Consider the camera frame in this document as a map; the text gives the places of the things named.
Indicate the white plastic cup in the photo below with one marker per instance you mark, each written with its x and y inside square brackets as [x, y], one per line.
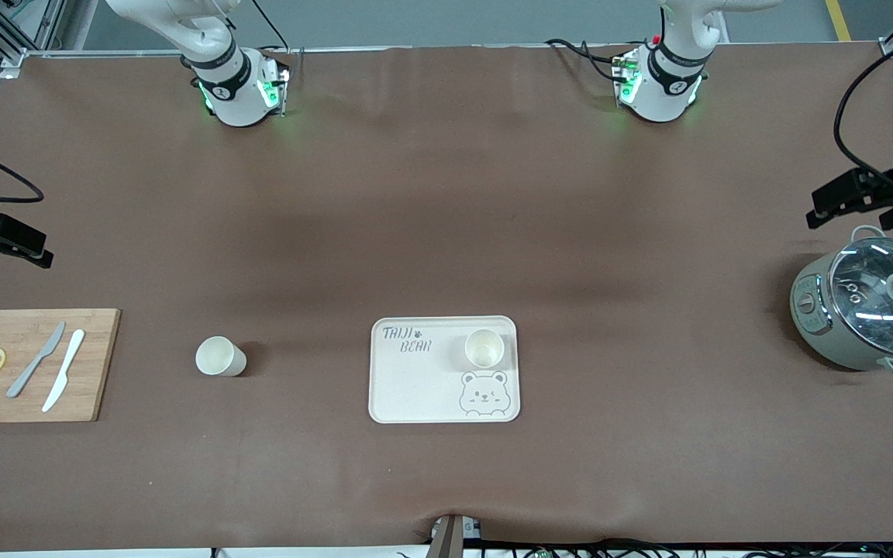
[218, 356]
[485, 350]

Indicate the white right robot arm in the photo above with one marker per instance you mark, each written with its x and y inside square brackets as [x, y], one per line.
[233, 101]

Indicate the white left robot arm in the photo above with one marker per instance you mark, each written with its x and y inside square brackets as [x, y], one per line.
[663, 85]

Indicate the cream bear print tray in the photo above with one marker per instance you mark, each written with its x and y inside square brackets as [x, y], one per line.
[415, 387]

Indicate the grey plastic knife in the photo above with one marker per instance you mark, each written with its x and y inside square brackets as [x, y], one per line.
[36, 360]

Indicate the glass pot lid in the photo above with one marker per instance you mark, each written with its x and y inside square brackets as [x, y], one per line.
[865, 318]

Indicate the bamboo cutting board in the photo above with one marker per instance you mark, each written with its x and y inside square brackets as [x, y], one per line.
[94, 349]

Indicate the white plastic knife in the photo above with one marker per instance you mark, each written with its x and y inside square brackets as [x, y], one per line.
[65, 364]

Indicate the grey-green electric cooking pot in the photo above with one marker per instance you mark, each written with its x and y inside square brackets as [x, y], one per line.
[815, 333]

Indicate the brown table mat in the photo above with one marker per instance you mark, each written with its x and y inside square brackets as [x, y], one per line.
[446, 194]

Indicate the aluminium table frame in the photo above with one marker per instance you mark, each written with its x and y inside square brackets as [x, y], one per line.
[144, 53]

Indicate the aluminium profile post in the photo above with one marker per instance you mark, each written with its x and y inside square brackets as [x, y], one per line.
[446, 542]

